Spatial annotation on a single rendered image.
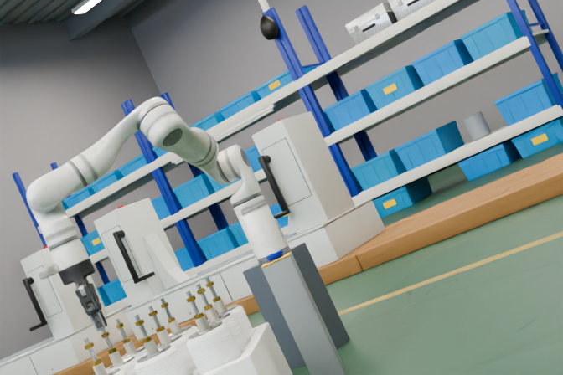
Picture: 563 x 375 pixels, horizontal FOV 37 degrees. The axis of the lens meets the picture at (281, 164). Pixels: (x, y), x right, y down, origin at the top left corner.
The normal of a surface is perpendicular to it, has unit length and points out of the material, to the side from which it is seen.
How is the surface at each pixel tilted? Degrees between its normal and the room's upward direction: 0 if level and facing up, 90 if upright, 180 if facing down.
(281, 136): 90
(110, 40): 90
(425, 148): 93
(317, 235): 90
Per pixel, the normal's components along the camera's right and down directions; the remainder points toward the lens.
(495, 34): -0.49, 0.24
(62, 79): 0.75, -0.38
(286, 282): -0.08, -0.01
